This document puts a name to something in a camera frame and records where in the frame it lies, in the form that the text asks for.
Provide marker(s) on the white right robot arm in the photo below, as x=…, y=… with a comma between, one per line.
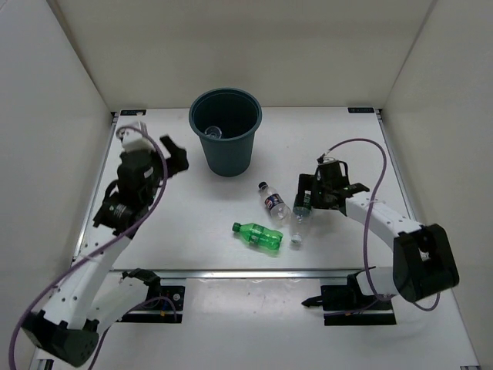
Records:
x=422, y=260

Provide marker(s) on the clear bottle blue label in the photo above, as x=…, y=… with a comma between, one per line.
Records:
x=213, y=132

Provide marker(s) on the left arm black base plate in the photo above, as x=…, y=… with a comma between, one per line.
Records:
x=163, y=306

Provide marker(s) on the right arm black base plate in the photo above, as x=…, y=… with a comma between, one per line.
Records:
x=342, y=306

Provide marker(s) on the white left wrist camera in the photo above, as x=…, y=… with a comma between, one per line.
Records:
x=132, y=140

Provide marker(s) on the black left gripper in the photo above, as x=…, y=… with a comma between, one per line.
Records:
x=178, y=161

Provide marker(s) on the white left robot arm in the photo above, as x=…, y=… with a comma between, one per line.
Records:
x=67, y=319

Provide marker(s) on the clear Pepsi bottle black cap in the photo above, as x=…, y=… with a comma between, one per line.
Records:
x=274, y=203

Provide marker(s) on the dark teal plastic bin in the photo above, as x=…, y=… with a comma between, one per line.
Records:
x=238, y=114

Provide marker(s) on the black label sticker right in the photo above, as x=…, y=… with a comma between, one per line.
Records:
x=361, y=110

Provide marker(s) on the black label sticker left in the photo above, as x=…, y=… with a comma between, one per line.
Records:
x=133, y=112

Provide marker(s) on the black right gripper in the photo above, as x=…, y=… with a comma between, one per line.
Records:
x=311, y=183

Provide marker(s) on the black label sticker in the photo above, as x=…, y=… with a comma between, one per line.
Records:
x=361, y=110
x=133, y=112

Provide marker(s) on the clear bottle dark green label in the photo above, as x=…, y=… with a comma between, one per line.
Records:
x=300, y=217

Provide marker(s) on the green plastic soda bottle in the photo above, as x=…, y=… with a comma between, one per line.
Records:
x=258, y=237

